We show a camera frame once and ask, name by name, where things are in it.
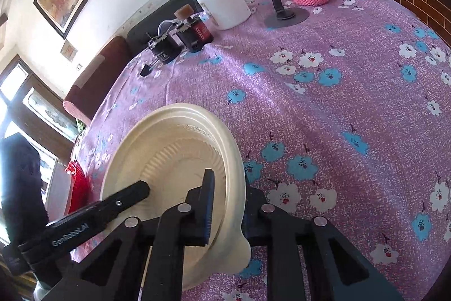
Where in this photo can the black motor with brown roller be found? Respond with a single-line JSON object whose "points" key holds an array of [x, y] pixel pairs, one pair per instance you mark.
{"points": [[193, 29]]}

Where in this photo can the clear plastic lid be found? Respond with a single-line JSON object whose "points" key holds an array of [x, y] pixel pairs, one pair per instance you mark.
{"points": [[165, 26]]}

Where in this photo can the small wall picture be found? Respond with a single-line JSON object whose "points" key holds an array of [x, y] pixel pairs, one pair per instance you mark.
{"points": [[68, 50]]}

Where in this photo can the red glass plate gold rim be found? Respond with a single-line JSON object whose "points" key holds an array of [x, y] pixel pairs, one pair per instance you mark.
{"points": [[78, 188]]}

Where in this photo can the cream plastic bowl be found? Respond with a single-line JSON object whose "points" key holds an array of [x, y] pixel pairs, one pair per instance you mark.
{"points": [[169, 146]]}

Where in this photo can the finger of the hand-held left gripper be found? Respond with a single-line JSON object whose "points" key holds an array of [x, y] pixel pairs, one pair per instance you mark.
{"points": [[127, 198]]}

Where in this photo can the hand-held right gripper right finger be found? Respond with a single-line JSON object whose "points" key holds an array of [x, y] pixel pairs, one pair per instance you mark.
{"points": [[256, 216]]}

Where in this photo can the purple floral tablecloth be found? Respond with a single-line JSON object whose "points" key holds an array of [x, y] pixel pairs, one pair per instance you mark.
{"points": [[334, 110]]}

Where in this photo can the white plastic bucket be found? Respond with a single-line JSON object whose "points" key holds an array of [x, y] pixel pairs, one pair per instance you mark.
{"points": [[225, 4]]}

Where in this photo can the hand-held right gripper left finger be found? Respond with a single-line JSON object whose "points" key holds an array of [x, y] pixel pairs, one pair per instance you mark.
{"points": [[208, 204]]}

